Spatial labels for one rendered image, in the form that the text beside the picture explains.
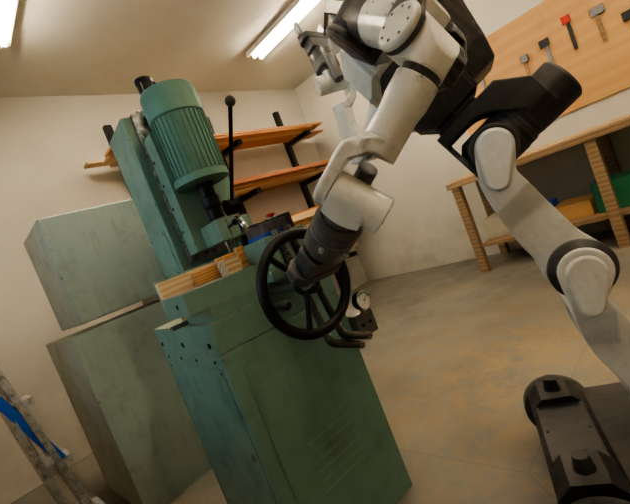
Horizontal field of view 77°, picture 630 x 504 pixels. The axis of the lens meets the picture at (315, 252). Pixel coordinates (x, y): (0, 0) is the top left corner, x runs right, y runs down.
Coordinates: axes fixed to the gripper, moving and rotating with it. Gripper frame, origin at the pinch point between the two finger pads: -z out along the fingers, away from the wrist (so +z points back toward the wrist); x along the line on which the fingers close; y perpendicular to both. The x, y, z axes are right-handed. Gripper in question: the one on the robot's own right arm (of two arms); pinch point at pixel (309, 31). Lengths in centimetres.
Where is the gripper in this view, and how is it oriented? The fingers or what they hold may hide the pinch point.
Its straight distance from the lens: 163.6
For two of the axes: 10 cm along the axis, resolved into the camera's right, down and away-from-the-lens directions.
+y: -4.4, 3.9, 8.1
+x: -8.2, 1.9, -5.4
